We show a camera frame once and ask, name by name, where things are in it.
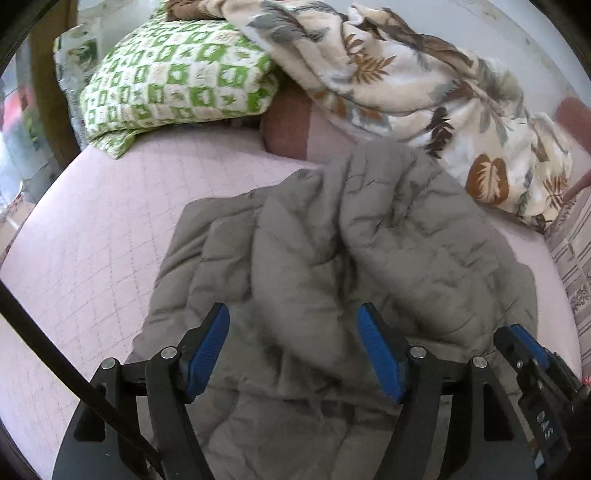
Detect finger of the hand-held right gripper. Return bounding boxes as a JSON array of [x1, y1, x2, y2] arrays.
[[493, 324, 557, 386]]

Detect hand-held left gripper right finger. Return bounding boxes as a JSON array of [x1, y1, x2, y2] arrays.
[[356, 303, 522, 480]]

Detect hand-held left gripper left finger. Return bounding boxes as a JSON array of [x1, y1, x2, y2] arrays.
[[88, 302, 230, 480]]

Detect grey quilted hooded jacket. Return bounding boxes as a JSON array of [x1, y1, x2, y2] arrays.
[[124, 138, 539, 480]]

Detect striped pink cushion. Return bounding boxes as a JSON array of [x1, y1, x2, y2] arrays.
[[545, 187, 591, 335]]

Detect bed with pink sheet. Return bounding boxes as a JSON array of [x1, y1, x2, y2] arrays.
[[0, 124, 583, 468]]

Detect pink padded headboard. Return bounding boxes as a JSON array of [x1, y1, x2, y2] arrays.
[[553, 96, 591, 141]]

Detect red flower print cloth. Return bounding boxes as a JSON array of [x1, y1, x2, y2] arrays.
[[0, 191, 35, 264]]

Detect reddish brown pillow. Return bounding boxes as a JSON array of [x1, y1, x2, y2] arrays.
[[261, 85, 370, 161]]

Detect leaf print blanket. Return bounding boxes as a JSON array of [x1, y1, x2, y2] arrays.
[[166, 0, 575, 232]]

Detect green checkered pillow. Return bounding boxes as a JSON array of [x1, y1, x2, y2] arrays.
[[79, 2, 280, 160]]

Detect window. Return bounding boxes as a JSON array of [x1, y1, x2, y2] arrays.
[[0, 46, 38, 204]]

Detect pale patterned pillow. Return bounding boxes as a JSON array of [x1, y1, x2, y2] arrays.
[[54, 23, 100, 149]]

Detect thick black cable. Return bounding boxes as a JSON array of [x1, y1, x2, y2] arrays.
[[0, 279, 166, 480]]

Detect brown wooden post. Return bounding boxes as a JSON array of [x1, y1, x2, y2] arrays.
[[30, 0, 80, 164]]

